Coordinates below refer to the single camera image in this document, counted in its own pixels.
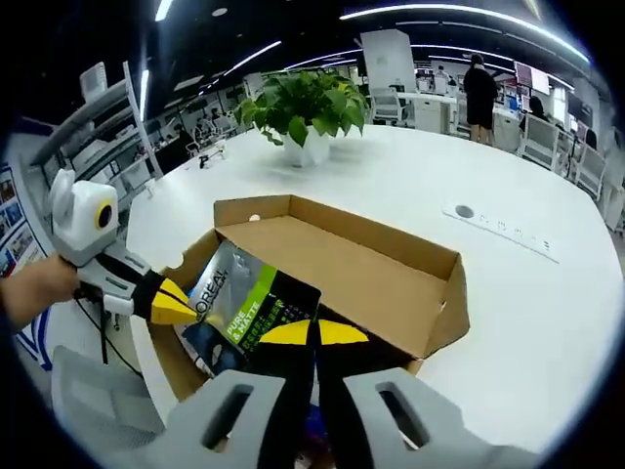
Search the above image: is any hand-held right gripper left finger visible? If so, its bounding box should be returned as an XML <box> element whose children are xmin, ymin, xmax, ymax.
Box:
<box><xmin>168</xmin><ymin>320</ymin><xmax>314</xmax><ymax>469</ymax></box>

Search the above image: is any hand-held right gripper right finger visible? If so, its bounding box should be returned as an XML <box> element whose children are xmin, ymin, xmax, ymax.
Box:
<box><xmin>315</xmin><ymin>320</ymin><xmax>536</xmax><ymax>469</ymax></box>

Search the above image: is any silver green soft pouch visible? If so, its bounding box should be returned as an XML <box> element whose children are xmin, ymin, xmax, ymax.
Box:
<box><xmin>187</xmin><ymin>238</ymin><xmax>323</xmax><ymax>365</ymax></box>

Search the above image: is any brown cardboard shoe box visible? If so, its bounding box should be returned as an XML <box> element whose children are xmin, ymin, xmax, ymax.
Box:
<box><xmin>148</xmin><ymin>193</ymin><xmax>473</xmax><ymax>405</ymax></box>

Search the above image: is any person's left hand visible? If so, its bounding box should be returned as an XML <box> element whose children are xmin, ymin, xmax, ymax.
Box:
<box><xmin>41</xmin><ymin>253</ymin><xmax>84</xmax><ymax>310</ymax></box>

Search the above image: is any grey metal shelf rack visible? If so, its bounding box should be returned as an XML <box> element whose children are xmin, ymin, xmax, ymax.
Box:
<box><xmin>28</xmin><ymin>61</ymin><xmax>165</xmax><ymax>196</ymax></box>

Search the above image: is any white blue striped panel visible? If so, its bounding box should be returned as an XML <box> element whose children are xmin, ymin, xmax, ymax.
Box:
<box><xmin>14</xmin><ymin>302</ymin><xmax>58</xmax><ymax>375</ymax></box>

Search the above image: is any small tabletop device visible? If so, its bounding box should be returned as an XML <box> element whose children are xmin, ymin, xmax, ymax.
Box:
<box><xmin>197</xmin><ymin>139</ymin><xmax>229</xmax><ymax>170</ymax></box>

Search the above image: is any white table power strip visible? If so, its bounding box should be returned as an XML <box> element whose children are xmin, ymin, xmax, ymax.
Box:
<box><xmin>441</xmin><ymin>201</ymin><xmax>562</xmax><ymax>265</ymax></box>

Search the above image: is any potted green plant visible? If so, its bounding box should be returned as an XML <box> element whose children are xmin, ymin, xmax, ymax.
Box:
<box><xmin>232</xmin><ymin>69</ymin><xmax>371</xmax><ymax>168</ymax></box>

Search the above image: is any white office chair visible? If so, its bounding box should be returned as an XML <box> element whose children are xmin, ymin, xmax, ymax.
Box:
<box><xmin>370</xmin><ymin>87</ymin><xmax>409</xmax><ymax>126</ymax></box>
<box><xmin>520</xmin><ymin>114</ymin><xmax>561</xmax><ymax>170</ymax></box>

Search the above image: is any white office counter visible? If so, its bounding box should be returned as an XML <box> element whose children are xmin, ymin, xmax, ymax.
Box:
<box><xmin>413</xmin><ymin>92</ymin><xmax>460</xmax><ymax>134</ymax></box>

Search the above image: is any long curved ceiling light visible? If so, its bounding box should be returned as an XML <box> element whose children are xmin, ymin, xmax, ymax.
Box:
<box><xmin>339</xmin><ymin>3</ymin><xmax>591</xmax><ymax>64</ymax></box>

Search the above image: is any pink lit monitor screen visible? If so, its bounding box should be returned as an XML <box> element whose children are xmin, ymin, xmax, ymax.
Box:
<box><xmin>515</xmin><ymin>62</ymin><xmax>551</xmax><ymax>97</ymax></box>

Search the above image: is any dark monitor screen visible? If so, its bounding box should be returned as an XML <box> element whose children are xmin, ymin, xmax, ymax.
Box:
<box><xmin>565</xmin><ymin>92</ymin><xmax>595</xmax><ymax>129</ymax></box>

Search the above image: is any black cable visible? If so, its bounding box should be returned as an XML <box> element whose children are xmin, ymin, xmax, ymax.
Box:
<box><xmin>71</xmin><ymin>286</ymin><xmax>144</xmax><ymax>378</ymax></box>

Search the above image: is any wall poster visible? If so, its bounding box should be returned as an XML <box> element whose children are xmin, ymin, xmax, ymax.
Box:
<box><xmin>0</xmin><ymin>165</ymin><xmax>48</xmax><ymax>277</ymax></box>

